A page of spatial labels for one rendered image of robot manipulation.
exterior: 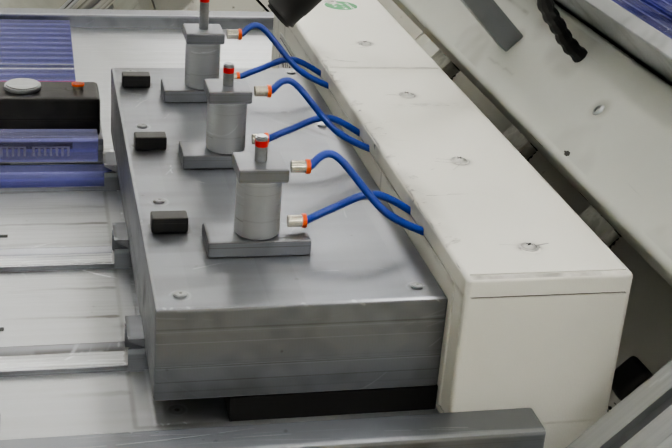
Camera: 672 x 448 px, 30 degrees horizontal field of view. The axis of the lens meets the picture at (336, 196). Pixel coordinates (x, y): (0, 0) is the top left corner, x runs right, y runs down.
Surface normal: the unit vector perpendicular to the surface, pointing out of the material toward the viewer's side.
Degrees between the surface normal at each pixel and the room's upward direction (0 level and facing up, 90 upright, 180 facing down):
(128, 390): 45
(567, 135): 90
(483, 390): 90
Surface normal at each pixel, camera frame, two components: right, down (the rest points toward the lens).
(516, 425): 0.07, -0.91
